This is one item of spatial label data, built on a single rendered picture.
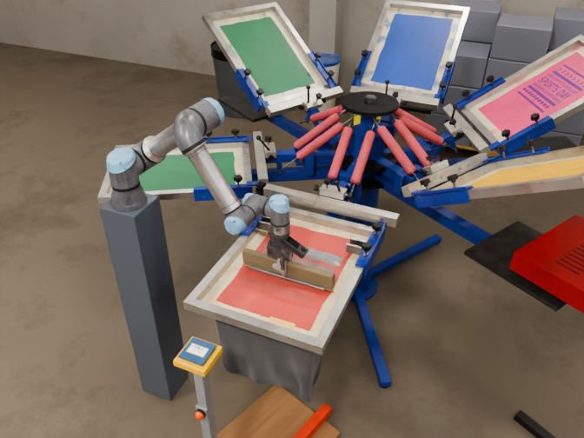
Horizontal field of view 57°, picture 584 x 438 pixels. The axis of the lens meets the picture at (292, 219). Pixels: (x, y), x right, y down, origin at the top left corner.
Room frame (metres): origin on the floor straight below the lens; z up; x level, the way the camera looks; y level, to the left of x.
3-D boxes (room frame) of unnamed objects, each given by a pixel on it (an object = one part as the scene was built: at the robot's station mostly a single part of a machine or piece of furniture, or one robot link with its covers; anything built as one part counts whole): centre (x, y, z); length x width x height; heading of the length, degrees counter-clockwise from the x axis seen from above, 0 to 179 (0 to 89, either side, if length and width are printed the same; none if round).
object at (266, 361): (1.52, 0.12, 0.74); 0.45 x 0.03 x 0.43; 66
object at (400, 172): (2.75, -0.42, 0.99); 0.82 x 0.79 x 0.12; 156
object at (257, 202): (1.76, 0.14, 1.29); 0.11 x 0.11 x 0.08; 61
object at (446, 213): (2.21, -0.82, 0.91); 1.34 x 0.41 x 0.08; 36
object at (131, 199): (1.94, 0.70, 1.25); 0.15 x 0.15 x 0.10
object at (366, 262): (1.90, -0.35, 0.97); 0.30 x 0.05 x 0.07; 156
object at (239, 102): (3.29, -0.02, 0.91); 1.34 x 0.41 x 0.08; 36
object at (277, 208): (1.73, 0.05, 1.30); 0.09 x 0.08 x 0.11; 61
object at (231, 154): (2.65, 0.48, 1.05); 1.08 x 0.61 x 0.23; 96
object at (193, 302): (1.79, 0.00, 0.97); 0.79 x 0.58 x 0.04; 156
